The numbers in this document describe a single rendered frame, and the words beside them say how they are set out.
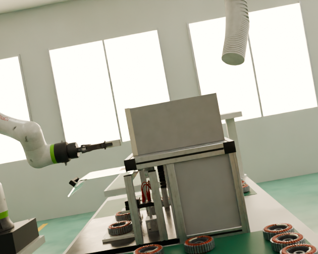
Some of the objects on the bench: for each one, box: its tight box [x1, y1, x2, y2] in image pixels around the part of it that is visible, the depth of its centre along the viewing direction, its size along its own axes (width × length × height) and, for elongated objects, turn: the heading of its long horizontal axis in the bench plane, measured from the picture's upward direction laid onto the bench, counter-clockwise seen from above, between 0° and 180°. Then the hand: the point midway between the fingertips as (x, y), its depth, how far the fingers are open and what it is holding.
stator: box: [108, 221, 133, 236], centre depth 191 cm, size 11×11×4 cm
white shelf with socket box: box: [220, 111, 247, 177], centre depth 291 cm, size 35×37×46 cm
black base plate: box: [65, 206, 178, 254], centre depth 203 cm, size 47×64×2 cm
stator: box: [115, 211, 131, 222], centre depth 215 cm, size 11×11×4 cm
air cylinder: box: [145, 215, 158, 232], centre depth 190 cm, size 5×8×6 cm
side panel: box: [166, 152, 250, 244], centre depth 169 cm, size 28×3×32 cm, turn 172°
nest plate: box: [102, 229, 134, 242], centre depth 191 cm, size 15×15×1 cm
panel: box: [164, 164, 179, 239], centre depth 202 cm, size 1×66×30 cm, turn 82°
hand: (112, 143), depth 194 cm, fingers closed
